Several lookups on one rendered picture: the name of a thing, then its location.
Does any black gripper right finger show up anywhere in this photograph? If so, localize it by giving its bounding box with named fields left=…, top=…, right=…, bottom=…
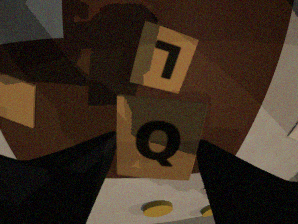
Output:
left=196, top=140, right=298, bottom=224

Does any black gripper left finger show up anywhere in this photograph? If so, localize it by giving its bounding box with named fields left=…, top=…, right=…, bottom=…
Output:
left=0, top=131, right=116, bottom=224

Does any yellow flat disc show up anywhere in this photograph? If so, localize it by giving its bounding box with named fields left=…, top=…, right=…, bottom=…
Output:
left=142, top=200, right=173, bottom=217
left=201, top=205, right=213, bottom=217

